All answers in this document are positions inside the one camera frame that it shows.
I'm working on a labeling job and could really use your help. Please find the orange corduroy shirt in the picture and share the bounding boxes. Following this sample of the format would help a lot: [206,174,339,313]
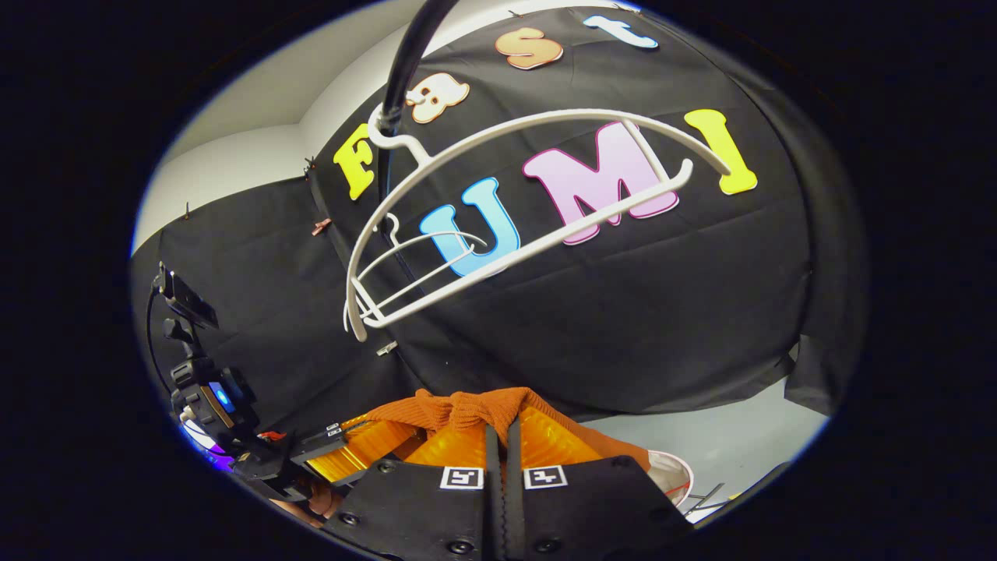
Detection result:
[343,387,651,472]

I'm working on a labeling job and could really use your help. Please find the black metal clothes rack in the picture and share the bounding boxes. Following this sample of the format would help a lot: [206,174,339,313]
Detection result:
[376,0,729,517]

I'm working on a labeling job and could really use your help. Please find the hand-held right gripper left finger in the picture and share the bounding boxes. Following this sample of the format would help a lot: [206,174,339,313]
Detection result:
[323,405,503,561]

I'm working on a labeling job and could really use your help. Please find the white fabric laundry hamper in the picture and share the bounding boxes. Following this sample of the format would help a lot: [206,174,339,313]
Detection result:
[645,450,694,507]

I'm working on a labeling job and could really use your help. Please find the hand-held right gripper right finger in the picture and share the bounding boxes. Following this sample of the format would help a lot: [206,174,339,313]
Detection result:
[505,405,694,561]

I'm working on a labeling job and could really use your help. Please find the white plastic clothes hanger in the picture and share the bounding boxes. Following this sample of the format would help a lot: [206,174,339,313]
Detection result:
[366,212,490,312]
[344,108,733,344]

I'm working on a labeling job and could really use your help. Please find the black backdrop cloth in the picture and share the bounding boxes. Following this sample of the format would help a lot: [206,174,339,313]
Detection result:
[129,4,869,468]

